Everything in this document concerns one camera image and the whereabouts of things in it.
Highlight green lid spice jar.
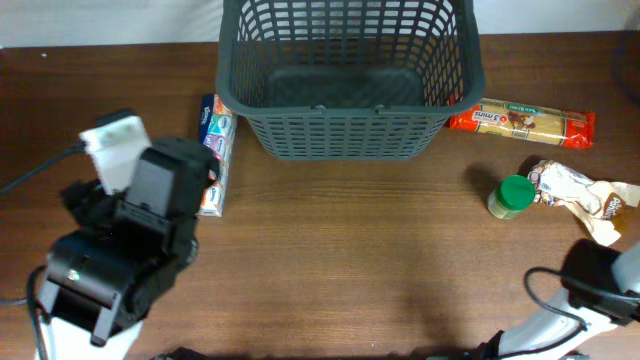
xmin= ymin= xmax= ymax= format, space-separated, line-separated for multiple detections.
xmin=487 ymin=175 xmax=536 ymax=220

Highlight spaghetti pack orange ends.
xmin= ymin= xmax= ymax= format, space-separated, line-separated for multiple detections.
xmin=449 ymin=98 xmax=596 ymax=149

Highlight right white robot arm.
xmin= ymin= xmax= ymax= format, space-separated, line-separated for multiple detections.
xmin=472 ymin=239 xmax=639 ymax=359

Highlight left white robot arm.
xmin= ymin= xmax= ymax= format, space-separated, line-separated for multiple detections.
xmin=26 ymin=137 xmax=221 ymax=359

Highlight Kleenex tissue multipack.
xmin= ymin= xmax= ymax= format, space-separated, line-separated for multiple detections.
xmin=198 ymin=94 xmax=238 ymax=217

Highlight grey plastic lattice basket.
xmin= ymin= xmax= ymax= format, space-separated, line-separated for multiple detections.
xmin=216 ymin=0 xmax=485 ymax=161

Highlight crumpled brown white snack bag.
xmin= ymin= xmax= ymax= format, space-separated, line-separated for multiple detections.
xmin=528 ymin=160 xmax=639 ymax=246

